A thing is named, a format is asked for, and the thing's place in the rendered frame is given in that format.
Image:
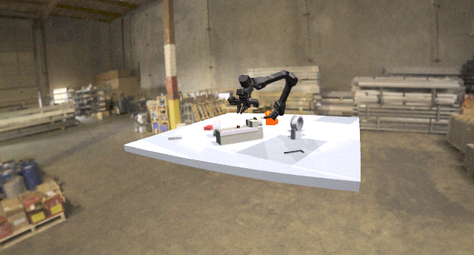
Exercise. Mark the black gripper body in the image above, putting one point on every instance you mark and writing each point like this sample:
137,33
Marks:
232,99

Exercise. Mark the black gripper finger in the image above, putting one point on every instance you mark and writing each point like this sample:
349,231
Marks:
244,107
238,106

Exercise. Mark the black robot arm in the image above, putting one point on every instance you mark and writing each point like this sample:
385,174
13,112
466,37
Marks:
260,82

